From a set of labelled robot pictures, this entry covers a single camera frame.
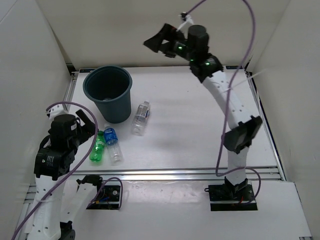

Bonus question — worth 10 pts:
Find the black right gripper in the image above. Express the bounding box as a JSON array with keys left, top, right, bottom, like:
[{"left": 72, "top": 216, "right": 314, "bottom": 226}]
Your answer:
[{"left": 143, "top": 24, "right": 195, "bottom": 63}]

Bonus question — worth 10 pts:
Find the green plastic soda bottle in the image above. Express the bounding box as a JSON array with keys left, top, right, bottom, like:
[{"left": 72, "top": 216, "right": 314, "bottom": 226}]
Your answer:
[{"left": 89, "top": 130, "right": 106, "bottom": 164}]

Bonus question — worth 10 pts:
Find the white label clear bottle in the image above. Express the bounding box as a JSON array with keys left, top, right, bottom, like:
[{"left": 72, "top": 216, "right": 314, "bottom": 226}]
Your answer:
[{"left": 131, "top": 101, "right": 151, "bottom": 136}]

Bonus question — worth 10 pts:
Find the clear plastic bottle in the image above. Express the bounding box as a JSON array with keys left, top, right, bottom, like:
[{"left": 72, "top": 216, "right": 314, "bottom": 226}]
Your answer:
[{"left": 103, "top": 97, "right": 113, "bottom": 101}]

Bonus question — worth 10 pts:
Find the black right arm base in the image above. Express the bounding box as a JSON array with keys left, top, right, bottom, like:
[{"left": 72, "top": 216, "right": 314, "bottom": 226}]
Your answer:
[{"left": 204, "top": 184, "right": 258, "bottom": 212}]

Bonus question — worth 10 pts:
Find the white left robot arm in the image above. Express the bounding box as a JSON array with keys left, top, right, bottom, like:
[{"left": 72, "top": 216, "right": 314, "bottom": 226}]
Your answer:
[{"left": 28, "top": 107, "right": 105, "bottom": 240}]

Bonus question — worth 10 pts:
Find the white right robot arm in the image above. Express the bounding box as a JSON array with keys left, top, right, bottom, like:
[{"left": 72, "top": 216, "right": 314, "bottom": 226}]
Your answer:
[{"left": 143, "top": 23, "right": 262, "bottom": 200}]

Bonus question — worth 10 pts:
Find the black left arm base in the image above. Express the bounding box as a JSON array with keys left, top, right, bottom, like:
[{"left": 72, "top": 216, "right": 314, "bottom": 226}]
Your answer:
[{"left": 86, "top": 177, "right": 124, "bottom": 211}]

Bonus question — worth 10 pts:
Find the dark teal plastic bin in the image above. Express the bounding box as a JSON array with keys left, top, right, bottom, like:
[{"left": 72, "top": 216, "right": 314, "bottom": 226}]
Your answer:
[{"left": 82, "top": 65, "right": 133, "bottom": 124}]

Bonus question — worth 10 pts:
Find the blue label clear bottle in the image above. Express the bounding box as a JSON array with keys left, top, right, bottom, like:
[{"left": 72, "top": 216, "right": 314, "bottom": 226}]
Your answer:
[{"left": 103, "top": 123, "right": 124, "bottom": 165}]

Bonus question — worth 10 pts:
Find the aluminium table frame rail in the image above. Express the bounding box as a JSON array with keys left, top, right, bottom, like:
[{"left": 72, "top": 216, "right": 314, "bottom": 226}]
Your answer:
[{"left": 70, "top": 166, "right": 285, "bottom": 181}]

